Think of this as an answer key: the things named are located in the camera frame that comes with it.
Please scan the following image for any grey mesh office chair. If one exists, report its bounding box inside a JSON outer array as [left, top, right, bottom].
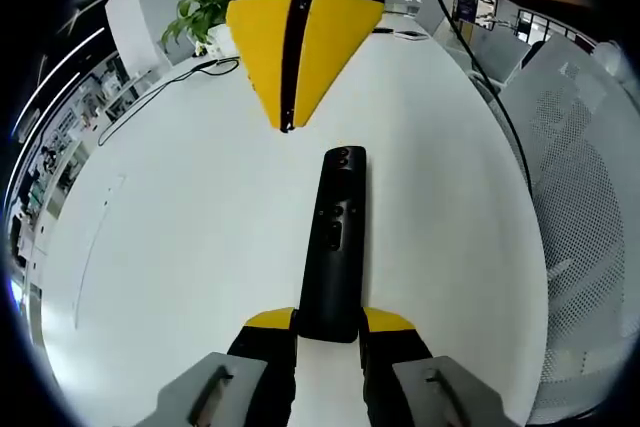
[[479, 36, 637, 423]]

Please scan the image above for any potted green plant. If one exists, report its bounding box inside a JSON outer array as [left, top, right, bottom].
[[160, 0, 240, 61]]

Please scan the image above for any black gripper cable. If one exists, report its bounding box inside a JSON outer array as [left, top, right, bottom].
[[422, 0, 532, 183]]

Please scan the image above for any black table cable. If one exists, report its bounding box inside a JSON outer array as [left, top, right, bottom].
[[97, 57, 242, 147]]

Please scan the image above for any black remote control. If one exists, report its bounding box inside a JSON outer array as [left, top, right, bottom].
[[297, 145, 370, 345]]

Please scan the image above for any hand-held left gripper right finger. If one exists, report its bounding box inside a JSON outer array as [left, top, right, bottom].
[[357, 305, 521, 427]]

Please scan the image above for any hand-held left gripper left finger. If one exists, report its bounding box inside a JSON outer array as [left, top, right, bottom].
[[144, 306, 300, 427]]

